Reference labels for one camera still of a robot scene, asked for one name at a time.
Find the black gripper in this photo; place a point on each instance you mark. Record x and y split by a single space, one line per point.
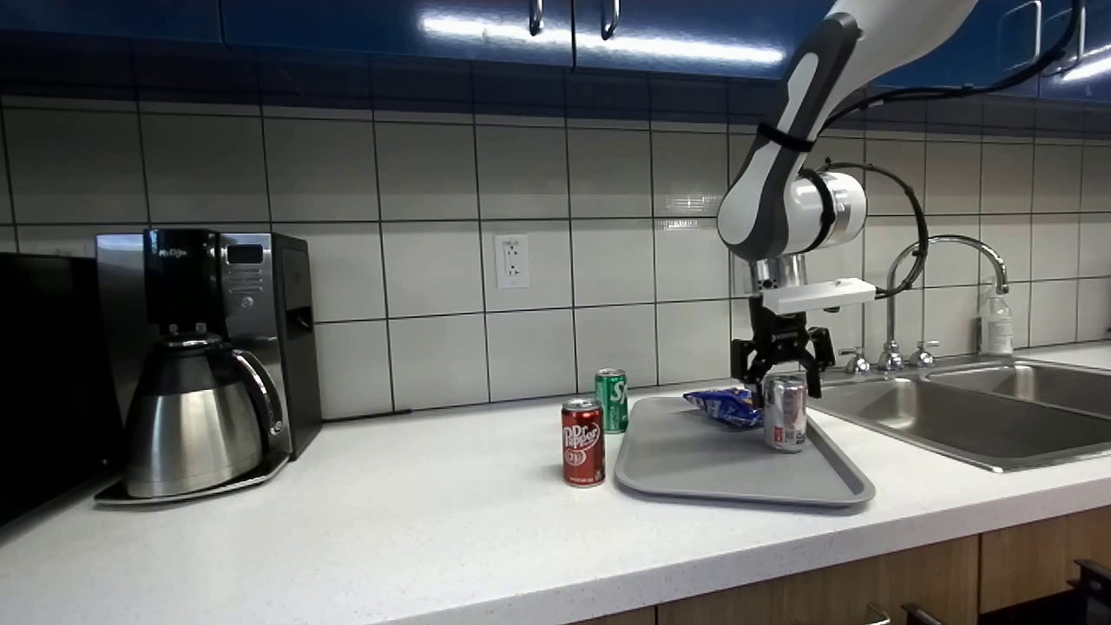
783 326

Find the silver soda can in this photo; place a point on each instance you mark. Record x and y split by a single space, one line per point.
786 419

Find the green soda can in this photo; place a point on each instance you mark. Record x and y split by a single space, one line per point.
612 400

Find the red soda can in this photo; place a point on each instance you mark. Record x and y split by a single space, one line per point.
585 445

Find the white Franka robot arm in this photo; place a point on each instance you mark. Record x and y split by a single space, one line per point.
769 209

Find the grey plastic tray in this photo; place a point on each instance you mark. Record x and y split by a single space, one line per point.
708 463

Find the blue chip bag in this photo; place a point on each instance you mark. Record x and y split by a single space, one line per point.
725 405

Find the chrome gooseneck faucet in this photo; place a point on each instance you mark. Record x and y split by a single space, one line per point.
892 325

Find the stainless steel double sink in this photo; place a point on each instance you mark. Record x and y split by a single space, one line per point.
984 428

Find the clear pump soap bottle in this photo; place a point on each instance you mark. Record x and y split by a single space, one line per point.
997 329

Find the wooden base cabinet door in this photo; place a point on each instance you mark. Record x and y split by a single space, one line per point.
1028 557
836 591

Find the blue cabinet door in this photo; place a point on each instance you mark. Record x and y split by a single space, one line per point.
107 17
1099 34
992 30
349 17
695 22

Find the black object beside cabinet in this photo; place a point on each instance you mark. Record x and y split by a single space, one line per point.
1095 596

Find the black coffee maker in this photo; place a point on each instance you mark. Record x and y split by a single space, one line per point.
266 312

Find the steel coffee carafe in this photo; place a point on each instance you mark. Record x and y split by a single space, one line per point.
197 428

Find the black microwave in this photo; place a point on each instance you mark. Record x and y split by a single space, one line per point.
55 382

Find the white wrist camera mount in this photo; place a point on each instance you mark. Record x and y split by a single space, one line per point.
822 297

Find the white wall outlet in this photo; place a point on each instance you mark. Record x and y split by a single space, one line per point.
513 260

